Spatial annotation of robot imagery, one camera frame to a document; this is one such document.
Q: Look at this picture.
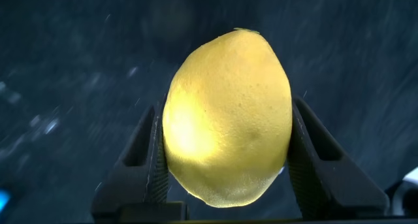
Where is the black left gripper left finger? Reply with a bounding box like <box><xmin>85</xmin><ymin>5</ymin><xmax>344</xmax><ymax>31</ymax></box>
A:
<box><xmin>91</xmin><ymin>99</ymin><xmax>189</xmax><ymax>223</ymax></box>

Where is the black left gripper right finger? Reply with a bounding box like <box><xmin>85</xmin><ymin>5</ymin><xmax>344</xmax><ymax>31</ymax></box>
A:
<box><xmin>286</xmin><ymin>95</ymin><xmax>390</xmax><ymax>220</ymax></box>

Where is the yellow lemon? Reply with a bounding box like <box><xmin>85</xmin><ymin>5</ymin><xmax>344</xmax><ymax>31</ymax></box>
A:
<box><xmin>162</xmin><ymin>27</ymin><xmax>293</xmax><ymax>208</ymax></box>

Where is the black tablecloth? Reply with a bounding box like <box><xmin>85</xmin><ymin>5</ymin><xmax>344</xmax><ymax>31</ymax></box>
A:
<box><xmin>0</xmin><ymin>0</ymin><xmax>418</xmax><ymax>224</ymax></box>

